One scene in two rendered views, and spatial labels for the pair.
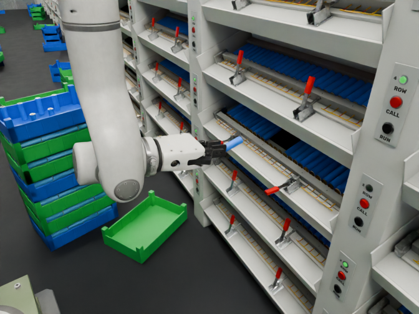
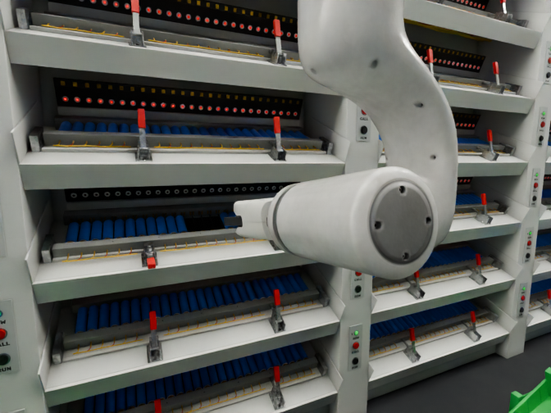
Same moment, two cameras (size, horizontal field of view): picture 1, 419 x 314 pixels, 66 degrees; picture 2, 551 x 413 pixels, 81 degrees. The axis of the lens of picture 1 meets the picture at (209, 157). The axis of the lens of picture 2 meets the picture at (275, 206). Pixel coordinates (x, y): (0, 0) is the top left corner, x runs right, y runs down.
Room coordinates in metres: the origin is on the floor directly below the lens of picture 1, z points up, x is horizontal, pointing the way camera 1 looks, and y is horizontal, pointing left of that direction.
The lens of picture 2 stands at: (0.61, 0.49, 0.68)
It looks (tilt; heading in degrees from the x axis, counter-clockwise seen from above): 8 degrees down; 274
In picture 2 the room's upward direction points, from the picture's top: straight up
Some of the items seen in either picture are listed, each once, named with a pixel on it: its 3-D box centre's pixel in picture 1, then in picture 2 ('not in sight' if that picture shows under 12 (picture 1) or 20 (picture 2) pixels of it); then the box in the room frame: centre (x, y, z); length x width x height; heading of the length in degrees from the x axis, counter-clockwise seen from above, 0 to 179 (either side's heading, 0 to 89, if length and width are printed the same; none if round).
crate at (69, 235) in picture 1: (74, 214); not in sight; (1.07, 0.58, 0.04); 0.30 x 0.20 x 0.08; 134
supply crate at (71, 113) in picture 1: (45, 110); not in sight; (1.07, 0.58, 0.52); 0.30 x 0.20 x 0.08; 134
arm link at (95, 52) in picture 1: (108, 114); (378, 97); (0.53, 0.18, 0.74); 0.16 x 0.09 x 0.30; 28
